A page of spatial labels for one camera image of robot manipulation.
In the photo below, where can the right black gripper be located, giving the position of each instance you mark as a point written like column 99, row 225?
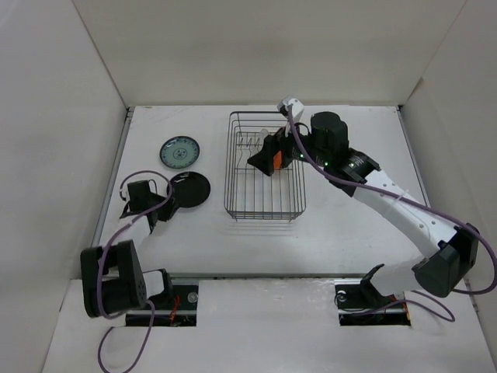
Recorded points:
column 264, row 160

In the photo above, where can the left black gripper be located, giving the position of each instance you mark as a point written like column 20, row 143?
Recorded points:
column 167, row 211

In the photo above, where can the orange plate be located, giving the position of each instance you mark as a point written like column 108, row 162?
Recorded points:
column 277, row 161

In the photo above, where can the clear glass plate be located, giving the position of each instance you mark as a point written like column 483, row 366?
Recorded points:
column 262, row 135

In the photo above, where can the black plate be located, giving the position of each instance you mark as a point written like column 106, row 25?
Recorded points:
column 190, row 189

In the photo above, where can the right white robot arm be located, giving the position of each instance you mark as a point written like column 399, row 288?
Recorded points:
column 447, row 248

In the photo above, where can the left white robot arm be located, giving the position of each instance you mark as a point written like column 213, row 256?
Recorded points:
column 112, row 279

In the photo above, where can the blue floral plate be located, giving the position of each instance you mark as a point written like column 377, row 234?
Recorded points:
column 179, row 152

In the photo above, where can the dark wire dish rack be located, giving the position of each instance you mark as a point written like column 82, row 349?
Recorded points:
column 248, row 193

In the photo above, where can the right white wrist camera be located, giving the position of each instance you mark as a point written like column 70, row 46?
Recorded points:
column 291, row 108

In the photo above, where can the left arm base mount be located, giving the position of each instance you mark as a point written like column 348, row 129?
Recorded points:
column 180, row 310

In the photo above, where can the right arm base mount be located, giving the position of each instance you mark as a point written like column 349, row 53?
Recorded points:
column 361, row 305

